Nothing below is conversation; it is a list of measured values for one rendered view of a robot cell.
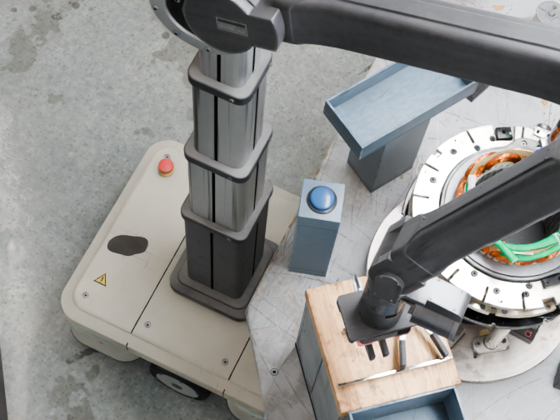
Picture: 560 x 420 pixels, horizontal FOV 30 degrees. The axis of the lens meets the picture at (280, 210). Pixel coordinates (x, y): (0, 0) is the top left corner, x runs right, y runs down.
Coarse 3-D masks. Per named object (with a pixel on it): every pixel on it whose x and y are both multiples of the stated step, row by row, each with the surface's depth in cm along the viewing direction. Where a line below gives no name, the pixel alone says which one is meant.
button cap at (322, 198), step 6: (312, 192) 171; (318, 192) 171; (324, 192) 171; (330, 192) 171; (312, 198) 170; (318, 198) 170; (324, 198) 170; (330, 198) 170; (312, 204) 170; (318, 204) 170; (324, 204) 170; (330, 204) 170; (324, 210) 170
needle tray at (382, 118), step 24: (384, 72) 180; (408, 72) 183; (432, 72) 184; (336, 96) 176; (360, 96) 181; (384, 96) 181; (408, 96) 181; (432, 96) 182; (456, 96) 178; (336, 120) 176; (360, 120) 179; (384, 120) 179; (408, 120) 175; (360, 144) 172; (384, 144) 177; (408, 144) 190; (360, 168) 199; (384, 168) 193; (408, 168) 202
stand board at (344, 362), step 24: (312, 288) 162; (336, 288) 162; (312, 312) 160; (336, 312) 160; (336, 336) 159; (408, 336) 159; (336, 360) 157; (360, 360) 157; (384, 360) 158; (408, 360) 158; (432, 360) 158; (336, 384) 156; (360, 384) 156; (384, 384) 156; (408, 384) 156; (432, 384) 156; (456, 384) 157; (360, 408) 154
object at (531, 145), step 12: (516, 144) 170; (528, 144) 170; (540, 144) 170; (468, 156) 169; (456, 168) 168; (444, 192) 166; (468, 264) 162; (492, 276) 161; (504, 276) 160; (540, 276) 161
